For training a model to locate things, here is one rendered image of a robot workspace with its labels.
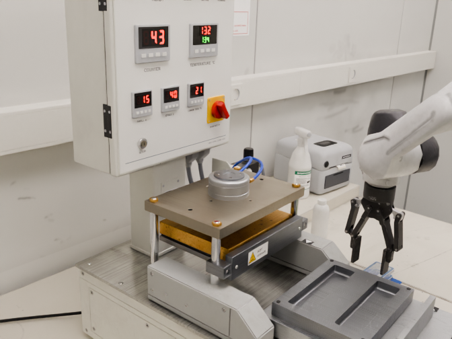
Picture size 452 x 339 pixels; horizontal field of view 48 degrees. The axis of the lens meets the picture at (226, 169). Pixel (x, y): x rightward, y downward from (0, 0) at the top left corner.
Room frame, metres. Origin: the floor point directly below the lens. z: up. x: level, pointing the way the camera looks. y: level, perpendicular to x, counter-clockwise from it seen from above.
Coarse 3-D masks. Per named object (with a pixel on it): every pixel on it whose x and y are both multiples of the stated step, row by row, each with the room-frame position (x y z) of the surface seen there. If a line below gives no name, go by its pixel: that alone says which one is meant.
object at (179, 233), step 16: (160, 224) 0.88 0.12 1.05; (176, 224) 0.87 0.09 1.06; (256, 224) 0.88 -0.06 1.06; (272, 224) 0.89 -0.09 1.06; (176, 240) 0.86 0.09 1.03; (192, 240) 0.83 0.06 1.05; (208, 240) 0.81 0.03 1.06; (224, 240) 0.81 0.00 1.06; (240, 240) 0.81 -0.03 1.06; (208, 256) 0.81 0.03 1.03; (224, 256) 0.78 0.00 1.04
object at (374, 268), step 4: (372, 264) 1.22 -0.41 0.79; (376, 264) 1.22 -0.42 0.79; (380, 264) 1.23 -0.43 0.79; (368, 268) 1.20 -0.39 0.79; (372, 268) 1.20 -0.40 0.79; (376, 268) 1.20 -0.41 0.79; (380, 268) 1.20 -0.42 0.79; (388, 268) 1.20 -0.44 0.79; (392, 268) 1.21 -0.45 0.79; (372, 272) 1.18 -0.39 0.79; (376, 272) 1.18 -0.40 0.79; (388, 272) 1.18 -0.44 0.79; (380, 276) 1.16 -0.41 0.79
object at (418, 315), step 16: (416, 304) 0.77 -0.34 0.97; (432, 304) 0.72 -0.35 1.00; (272, 320) 0.71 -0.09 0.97; (400, 320) 0.72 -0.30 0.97; (416, 320) 0.66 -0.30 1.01; (432, 320) 0.72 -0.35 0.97; (448, 320) 0.72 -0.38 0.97; (288, 336) 0.69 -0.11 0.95; (304, 336) 0.67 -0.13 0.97; (384, 336) 0.67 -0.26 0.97; (400, 336) 0.62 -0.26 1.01; (416, 336) 0.67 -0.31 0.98; (432, 336) 0.68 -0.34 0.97; (448, 336) 0.68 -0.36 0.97
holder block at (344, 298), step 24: (336, 264) 0.85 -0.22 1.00; (312, 288) 0.79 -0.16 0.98; (336, 288) 0.79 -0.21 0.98; (360, 288) 0.77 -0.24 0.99; (384, 288) 0.79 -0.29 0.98; (408, 288) 0.78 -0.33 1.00; (288, 312) 0.70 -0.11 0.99; (312, 312) 0.70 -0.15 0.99; (336, 312) 0.70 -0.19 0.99; (360, 312) 0.72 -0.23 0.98; (384, 312) 0.70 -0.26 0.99; (336, 336) 0.65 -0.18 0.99; (360, 336) 0.64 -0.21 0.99
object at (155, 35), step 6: (144, 30) 0.91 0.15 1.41; (150, 30) 0.92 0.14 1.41; (156, 30) 0.93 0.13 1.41; (162, 30) 0.94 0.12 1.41; (144, 36) 0.91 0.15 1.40; (150, 36) 0.92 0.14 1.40; (156, 36) 0.93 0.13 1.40; (162, 36) 0.94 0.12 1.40; (144, 42) 0.91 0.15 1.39; (150, 42) 0.92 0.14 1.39; (156, 42) 0.93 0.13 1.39; (162, 42) 0.94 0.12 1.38
